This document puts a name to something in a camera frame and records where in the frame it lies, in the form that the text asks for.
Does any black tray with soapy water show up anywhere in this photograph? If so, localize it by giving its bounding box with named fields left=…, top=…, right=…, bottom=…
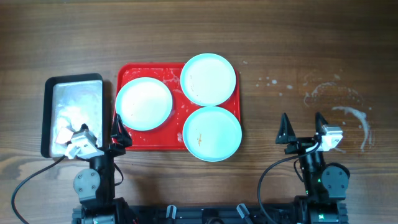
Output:
left=40, top=73, right=105, bottom=158

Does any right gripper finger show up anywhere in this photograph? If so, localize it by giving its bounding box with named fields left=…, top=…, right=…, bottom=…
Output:
left=275, top=113, right=297, bottom=144
left=315, top=112, right=328, bottom=133

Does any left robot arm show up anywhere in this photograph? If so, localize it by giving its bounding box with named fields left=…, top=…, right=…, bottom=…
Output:
left=72, top=114, right=137, bottom=224

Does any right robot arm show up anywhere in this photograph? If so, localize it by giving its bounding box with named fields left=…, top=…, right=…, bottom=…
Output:
left=275, top=112, right=350, bottom=224

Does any red plastic tray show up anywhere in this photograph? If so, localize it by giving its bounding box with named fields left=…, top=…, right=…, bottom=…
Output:
left=112, top=62, right=241, bottom=152

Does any light blue plate with sauce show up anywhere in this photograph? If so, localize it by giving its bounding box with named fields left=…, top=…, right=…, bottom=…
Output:
left=182, top=106, right=243, bottom=162

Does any pink sponge with green scourer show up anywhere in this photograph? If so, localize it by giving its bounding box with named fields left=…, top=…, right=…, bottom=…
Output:
left=55, top=127, right=74, bottom=145

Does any light blue plate top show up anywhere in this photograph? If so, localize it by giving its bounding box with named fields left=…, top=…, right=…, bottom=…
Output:
left=180, top=53, right=237, bottom=106

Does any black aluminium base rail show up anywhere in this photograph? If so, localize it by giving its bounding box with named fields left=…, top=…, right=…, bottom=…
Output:
left=72, top=203, right=349, bottom=224

